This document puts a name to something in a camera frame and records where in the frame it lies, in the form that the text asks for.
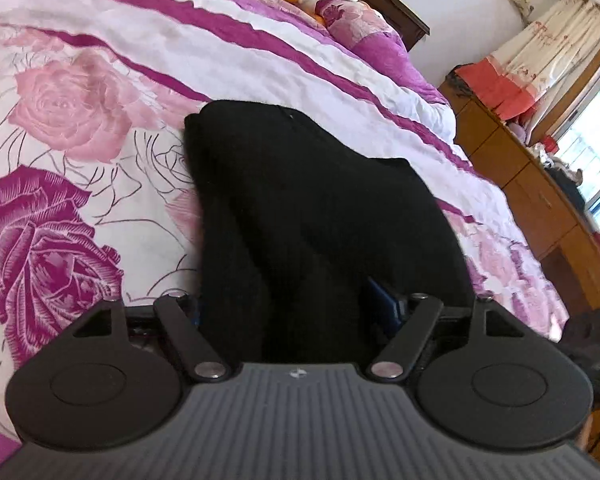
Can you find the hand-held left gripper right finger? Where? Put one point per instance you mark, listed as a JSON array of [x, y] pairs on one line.
[[381, 307]]

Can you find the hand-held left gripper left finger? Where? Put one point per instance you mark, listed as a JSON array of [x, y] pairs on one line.
[[180, 321]]

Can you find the black knit garment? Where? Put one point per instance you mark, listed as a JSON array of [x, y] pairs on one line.
[[305, 210]]

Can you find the wooden dresser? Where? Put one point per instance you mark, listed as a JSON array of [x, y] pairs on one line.
[[525, 180]]

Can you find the dark object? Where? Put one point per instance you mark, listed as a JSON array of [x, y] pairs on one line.
[[592, 355]]

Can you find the dark cloth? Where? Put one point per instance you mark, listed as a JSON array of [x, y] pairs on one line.
[[565, 185]]

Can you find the purple floral blanket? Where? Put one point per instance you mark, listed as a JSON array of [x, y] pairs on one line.
[[80, 110]]

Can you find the orange red cloth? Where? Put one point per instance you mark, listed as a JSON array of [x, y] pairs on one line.
[[495, 87]]

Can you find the window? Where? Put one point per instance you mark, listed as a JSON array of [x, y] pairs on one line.
[[597, 160]]

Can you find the purple floral pillow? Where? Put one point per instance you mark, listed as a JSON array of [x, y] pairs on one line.
[[375, 35]]

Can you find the cream printed curtain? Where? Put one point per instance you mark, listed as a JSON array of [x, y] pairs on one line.
[[555, 45]]

